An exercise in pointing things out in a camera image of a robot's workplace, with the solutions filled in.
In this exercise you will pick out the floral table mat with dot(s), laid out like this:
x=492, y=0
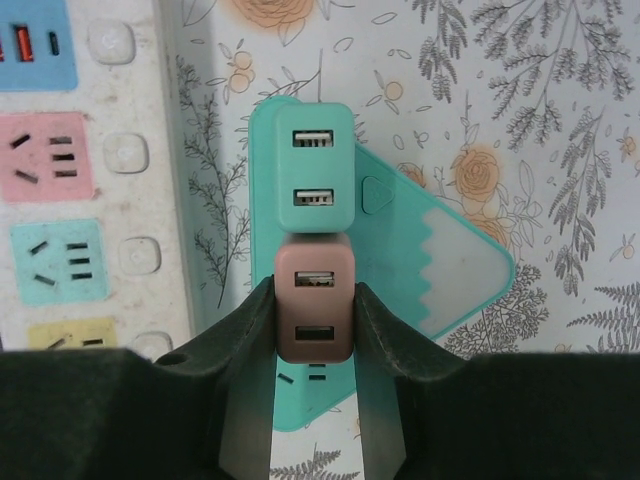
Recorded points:
x=550, y=100

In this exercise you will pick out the teal triangular power strip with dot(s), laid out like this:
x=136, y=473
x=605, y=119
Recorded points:
x=450, y=280

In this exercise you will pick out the white multicolour power strip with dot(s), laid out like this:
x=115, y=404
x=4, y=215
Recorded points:
x=160, y=210

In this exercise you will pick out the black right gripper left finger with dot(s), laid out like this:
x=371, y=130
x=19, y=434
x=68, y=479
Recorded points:
x=245, y=360

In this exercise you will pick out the teal USB charger plug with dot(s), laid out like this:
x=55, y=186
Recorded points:
x=315, y=165

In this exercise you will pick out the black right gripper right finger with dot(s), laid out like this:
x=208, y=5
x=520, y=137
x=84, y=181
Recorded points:
x=380, y=360

